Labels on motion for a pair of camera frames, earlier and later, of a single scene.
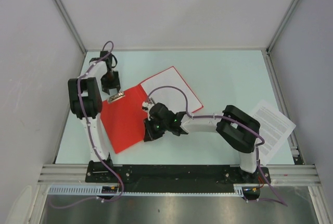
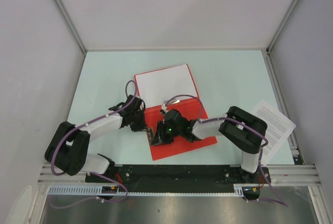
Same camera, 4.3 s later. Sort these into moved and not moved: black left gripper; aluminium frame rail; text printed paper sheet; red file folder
Moved: red file folder; black left gripper
Not moved: text printed paper sheet; aluminium frame rail
